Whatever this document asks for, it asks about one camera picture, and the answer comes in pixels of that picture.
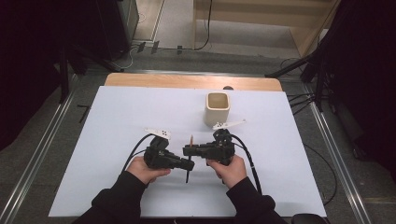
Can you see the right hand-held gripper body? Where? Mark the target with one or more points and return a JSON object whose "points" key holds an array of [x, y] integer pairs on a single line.
{"points": [[221, 149]]}

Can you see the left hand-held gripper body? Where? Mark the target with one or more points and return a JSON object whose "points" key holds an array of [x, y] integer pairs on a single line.
{"points": [[160, 157]]}

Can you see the black pen with orange tip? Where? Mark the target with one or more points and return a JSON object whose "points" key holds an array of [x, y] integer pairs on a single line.
{"points": [[191, 140]]}

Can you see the person's left hand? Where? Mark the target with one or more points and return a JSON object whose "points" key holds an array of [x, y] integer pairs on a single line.
{"points": [[141, 171]]}

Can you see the person's right hand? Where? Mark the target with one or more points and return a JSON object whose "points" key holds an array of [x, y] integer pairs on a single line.
{"points": [[233, 172]]}

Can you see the beige square pen holder cup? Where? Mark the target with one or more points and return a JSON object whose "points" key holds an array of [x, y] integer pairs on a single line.
{"points": [[216, 116]]}

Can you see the white board mat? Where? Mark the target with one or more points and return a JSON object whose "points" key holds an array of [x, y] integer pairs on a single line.
{"points": [[124, 109]]}

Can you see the dark round table grommet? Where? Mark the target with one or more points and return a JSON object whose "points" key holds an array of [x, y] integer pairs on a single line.
{"points": [[228, 88]]}

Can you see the black hex key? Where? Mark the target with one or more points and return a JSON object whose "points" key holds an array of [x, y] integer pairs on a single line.
{"points": [[84, 113]]}

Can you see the dark rounded object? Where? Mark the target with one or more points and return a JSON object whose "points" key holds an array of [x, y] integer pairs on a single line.
{"points": [[308, 219]]}

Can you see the black metal stand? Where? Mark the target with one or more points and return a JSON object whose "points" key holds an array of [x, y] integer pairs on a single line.
{"points": [[317, 71], [63, 74]]}

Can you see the light wooden shelf unit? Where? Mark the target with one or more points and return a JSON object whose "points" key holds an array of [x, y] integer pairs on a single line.
{"points": [[249, 18]]}

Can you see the black cabinet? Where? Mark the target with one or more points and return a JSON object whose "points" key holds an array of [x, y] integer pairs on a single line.
{"points": [[118, 28]]}

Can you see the aluminium floor rail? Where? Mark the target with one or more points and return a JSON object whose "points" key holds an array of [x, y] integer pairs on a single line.
{"points": [[37, 155], [339, 161]]}

